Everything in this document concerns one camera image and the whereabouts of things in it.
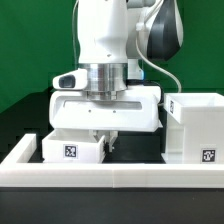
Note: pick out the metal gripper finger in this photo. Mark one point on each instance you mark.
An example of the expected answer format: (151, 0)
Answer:
(96, 135)
(112, 138)

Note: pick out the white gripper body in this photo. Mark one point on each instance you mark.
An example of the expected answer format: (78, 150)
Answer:
(135, 109)

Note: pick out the white front drawer box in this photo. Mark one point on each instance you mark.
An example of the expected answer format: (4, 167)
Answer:
(73, 146)

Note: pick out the white drawer cabinet frame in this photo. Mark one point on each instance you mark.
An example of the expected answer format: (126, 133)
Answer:
(194, 129)

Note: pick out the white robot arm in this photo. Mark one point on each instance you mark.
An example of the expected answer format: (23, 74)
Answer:
(107, 92)

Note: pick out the white U-shaped table fence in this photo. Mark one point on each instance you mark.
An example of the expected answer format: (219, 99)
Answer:
(17, 171)

